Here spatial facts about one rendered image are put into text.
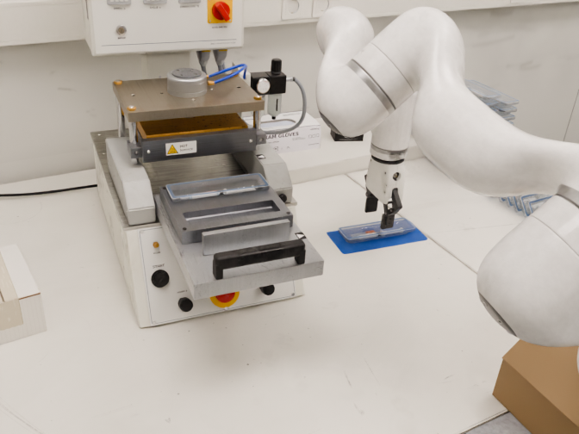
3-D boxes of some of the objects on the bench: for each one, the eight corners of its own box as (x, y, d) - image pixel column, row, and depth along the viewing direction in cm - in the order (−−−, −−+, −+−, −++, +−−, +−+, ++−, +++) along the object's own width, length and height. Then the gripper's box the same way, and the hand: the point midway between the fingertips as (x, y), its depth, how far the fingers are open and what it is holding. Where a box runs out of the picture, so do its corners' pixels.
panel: (150, 325, 121) (136, 229, 118) (295, 296, 131) (286, 207, 129) (152, 328, 119) (138, 230, 116) (300, 298, 129) (290, 207, 127)
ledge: (194, 151, 189) (193, 137, 187) (415, 114, 227) (417, 102, 225) (237, 196, 167) (238, 181, 165) (474, 146, 205) (477, 133, 203)
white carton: (231, 141, 186) (232, 117, 183) (302, 132, 195) (304, 109, 191) (246, 158, 177) (246, 133, 173) (320, 148, 186) (322, 124, 182)
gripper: (356, 138, 149) (347, 204, 158) (393, 170, 135) (382, 241, 144) (384, 134, 151) (375, 200, 160) (423, 166, 138) (410, 236, 147)
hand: (378, 214), depth 151 cm, fingers open, 7 cm apart
